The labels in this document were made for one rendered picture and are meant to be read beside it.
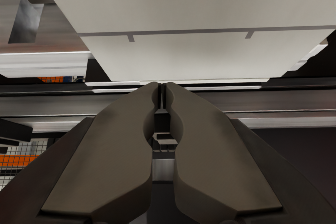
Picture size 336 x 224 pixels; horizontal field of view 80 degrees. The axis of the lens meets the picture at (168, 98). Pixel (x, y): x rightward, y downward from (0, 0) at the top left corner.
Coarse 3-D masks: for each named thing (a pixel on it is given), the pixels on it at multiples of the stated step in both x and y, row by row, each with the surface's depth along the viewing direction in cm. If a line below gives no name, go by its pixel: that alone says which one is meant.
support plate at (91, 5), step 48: (96, 0) 11; (144, 0) 11; (192, 0) 11; (240, 0) 11; (288, 0) 12; (96, 48) 16; (144, 48) 16; (192, 48) 16; (240, 48) 16; (288, 48) 16
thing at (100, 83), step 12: (96, 60) 23; (96, 72) 22; (96, 84) 22; (108, 84) 23; (120, 84) 23; (132, 84) 23; (180, 84) 24; (192, 84) 24; (204, 84) 24; (216, 84) 24; (228, 84) 24; (240, 84) 24; (252, 84) 24
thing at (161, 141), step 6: (156, 120) 41; (162, 120) 41; (168, 120) 40; (156, 126) 40; (162, 126) 40; (168, 126) 40; (156, 132) 40; (162, 132) 40; (168, 132) 40; (156, 138) 41; (162, 138) 40; (168, 138) 40
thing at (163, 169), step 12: (156, 168) 20; (168, 168) 20; (156, 180) 19; (168, 180) 19; (156, 192) 19; (168, 192) 19; (156, 204) 18; (168, 204) 18; (156, 216) 18; (168, 216) 18; (180, 216) 18
